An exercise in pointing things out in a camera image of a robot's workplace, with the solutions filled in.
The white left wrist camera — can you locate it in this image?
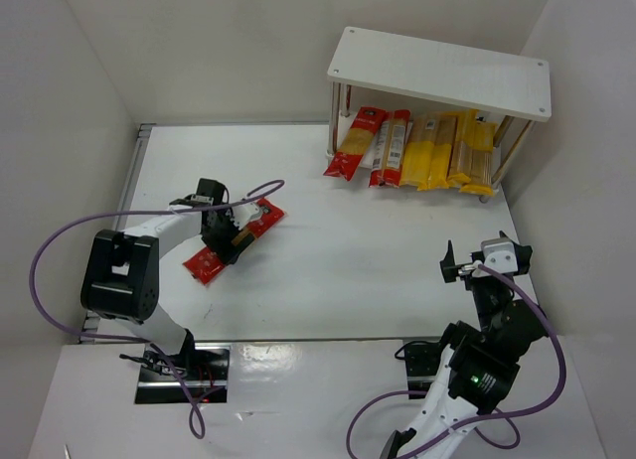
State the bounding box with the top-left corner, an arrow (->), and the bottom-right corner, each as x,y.
231,200 -> 262,230

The yellow spaghetti bag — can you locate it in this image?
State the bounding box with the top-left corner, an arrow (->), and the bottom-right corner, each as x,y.
447,109 -> 478,188
399,112 -> 440,191
417,112 -> 460,191
459,121 -> 497,197

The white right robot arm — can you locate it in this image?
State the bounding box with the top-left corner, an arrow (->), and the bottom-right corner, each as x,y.
381,233 -> 548,458

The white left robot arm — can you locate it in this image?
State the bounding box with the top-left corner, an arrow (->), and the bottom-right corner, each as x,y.
80,178 -> 263,375

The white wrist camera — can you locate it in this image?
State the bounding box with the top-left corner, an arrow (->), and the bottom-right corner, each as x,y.
231,200 -> 262,230
474,236 -> 519,274

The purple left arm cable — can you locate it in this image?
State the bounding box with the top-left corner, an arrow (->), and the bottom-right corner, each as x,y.
28,179 -> 286,439

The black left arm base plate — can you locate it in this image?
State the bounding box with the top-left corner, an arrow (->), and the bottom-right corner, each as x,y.
134,343 -> 231,405

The white two-tier shelf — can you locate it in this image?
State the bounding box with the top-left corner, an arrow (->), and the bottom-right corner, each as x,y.
326,27 -> 552,190

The red white-backed spaghetti bag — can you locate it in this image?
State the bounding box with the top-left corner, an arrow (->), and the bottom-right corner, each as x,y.
369,109 -> 410,188

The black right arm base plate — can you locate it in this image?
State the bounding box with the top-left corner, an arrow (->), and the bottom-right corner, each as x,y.
394,340 -> 442,400

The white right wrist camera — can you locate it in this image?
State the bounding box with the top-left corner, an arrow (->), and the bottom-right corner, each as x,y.
474,236 -> 519,274

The red spaghetti bag on shelf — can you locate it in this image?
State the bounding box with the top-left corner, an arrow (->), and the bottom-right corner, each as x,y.
323,106 -> 387,181

